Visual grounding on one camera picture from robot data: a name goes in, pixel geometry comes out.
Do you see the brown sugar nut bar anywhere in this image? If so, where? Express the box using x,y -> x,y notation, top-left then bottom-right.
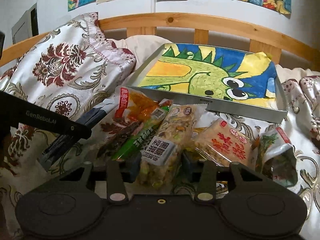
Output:
137,104 -> 207,190

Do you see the red lettered rice cracker pack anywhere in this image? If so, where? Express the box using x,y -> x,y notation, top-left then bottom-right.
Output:
193,118 -> 256,168

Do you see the dark blue snack packet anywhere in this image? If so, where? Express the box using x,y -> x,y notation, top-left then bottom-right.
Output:
43,103 -> 113,156

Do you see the green stick snack packet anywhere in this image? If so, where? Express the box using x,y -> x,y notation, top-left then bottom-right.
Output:
112,99 -> 173,160

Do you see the green vegetable snack bag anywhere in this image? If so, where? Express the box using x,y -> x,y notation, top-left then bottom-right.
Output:
254,127 -> 298,187

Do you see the floral satin pillow left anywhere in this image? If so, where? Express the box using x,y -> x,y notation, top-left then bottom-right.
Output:
1,12 -> 136,121

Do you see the orange red snack bag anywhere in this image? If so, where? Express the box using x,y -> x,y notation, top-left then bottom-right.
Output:
97,86 -> 160,159

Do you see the white cream cushion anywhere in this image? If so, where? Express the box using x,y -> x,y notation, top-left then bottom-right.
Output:
110,35 -> 172,70

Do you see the wooden bed headboard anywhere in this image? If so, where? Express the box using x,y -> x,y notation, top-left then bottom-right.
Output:
0,12 -> 320,72

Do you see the grey wall panel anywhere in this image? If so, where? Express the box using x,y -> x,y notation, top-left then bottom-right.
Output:
11,3 -> 39,44

